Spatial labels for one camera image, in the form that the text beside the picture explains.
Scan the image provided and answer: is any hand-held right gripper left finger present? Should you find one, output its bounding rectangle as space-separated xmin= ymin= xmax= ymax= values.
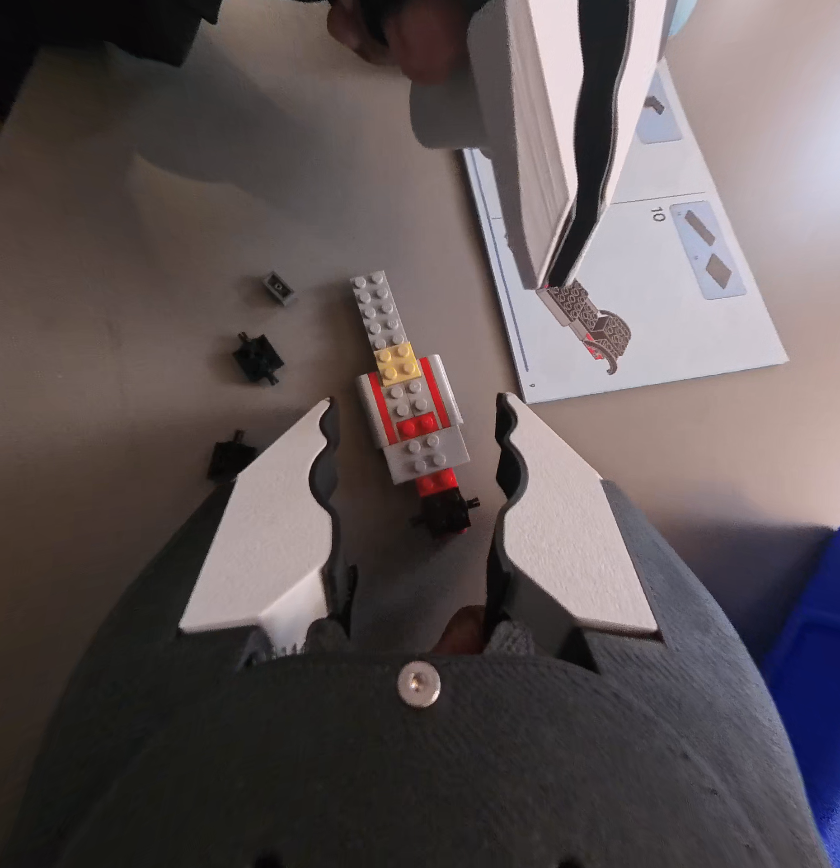
xmin=179 ymin=396 xmax=357 ymax=646

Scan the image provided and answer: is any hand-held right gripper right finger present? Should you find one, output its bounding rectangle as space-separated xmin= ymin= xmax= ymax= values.
xmin=486 ymin=392 xmax=665 ymax=653

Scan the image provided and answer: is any grey red toy brick model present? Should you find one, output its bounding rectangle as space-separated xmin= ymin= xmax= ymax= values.
xmin=350 ymin=270 xmax=480 ymax=540

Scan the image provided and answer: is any black toy brick with pins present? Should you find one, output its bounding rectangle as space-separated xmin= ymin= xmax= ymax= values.
xmin=232 ymin=331 xmax=285 ymax=386
xmin=208 ymin=429 xmax=258 ymax=484

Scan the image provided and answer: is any blue plastic bin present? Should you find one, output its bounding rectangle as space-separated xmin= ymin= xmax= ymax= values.
xmin=759 ymin=522 xmax=840 ymax=868

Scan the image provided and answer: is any brick instruction booklet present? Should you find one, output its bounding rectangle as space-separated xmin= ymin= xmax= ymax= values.
xmin=462 ymin=0 xmax=790 ymax=406

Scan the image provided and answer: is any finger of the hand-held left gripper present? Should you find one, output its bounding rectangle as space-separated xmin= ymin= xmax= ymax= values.
xmin=470 ymin=0 xmax=600 ymax=290
xmin=549 ymin=0 xmax=677 ymax=287

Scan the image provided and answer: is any grey-brown desk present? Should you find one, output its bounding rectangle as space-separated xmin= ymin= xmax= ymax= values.
xmin=0 ymin=0 xmax=840 ymax=767

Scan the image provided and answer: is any person's left hand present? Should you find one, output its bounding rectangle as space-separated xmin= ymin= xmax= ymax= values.
xmin=327 ymin=0 xmax=474 ymax=84

